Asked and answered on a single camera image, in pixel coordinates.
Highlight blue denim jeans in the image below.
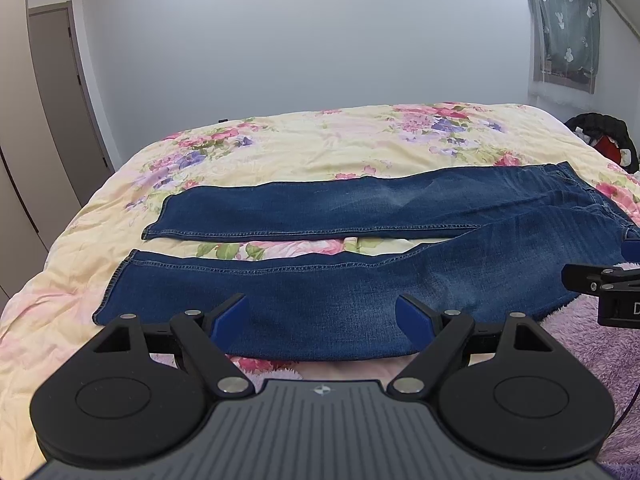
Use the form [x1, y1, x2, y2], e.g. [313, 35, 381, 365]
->
[93, 162, 639, 361]

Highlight purple fluffy blanket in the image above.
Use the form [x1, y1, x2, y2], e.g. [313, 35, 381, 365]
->
[541, 264, 639, 479]

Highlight black and red bag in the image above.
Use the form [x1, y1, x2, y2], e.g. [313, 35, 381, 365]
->
[565, 113, 639, 174]

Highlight floral yellow quilt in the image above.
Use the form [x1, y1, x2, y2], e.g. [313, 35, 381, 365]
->
[1, 102, 639, 479]

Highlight beige wardrobe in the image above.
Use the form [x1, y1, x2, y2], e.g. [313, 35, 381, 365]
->
[1, 0, 79, 304]

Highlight green patterned curtain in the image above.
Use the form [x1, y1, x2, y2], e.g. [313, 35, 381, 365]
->
[528, 0, 601, 94]

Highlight grey-brown door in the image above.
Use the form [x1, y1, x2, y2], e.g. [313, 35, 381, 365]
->
[28, 1, 114, 205]

